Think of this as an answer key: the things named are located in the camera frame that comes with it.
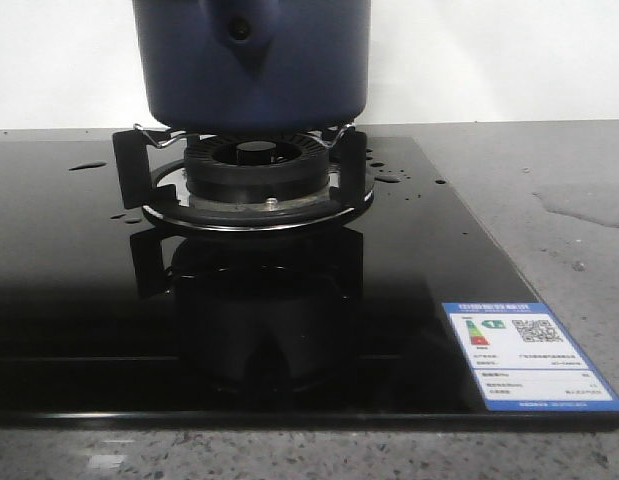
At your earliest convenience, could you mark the black round gas burner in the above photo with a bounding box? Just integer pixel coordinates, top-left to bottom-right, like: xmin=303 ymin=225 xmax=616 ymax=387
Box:
xmin=184 ymin=135 xmax=330 ymax=203

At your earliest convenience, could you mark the black metal pot support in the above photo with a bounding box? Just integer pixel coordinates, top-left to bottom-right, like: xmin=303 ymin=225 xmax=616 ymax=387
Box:
xmin=112 ymin=123 xmax=374 ymax=232

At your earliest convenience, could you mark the black glass gas stove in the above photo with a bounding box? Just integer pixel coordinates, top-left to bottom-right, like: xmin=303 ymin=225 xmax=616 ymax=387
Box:
xmin=0 ymin=137 xmax=619 ymax=431

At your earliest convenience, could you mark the dark blue cooking pot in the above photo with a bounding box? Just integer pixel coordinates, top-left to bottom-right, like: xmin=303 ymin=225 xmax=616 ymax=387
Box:
xmin=132 ymin=0 xmax=371 ymax=134

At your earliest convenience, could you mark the blue energy label sticker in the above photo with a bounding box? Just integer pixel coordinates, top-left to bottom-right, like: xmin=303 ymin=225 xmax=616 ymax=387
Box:
xmin=443 ymin=302 xmax=619 ymax=413

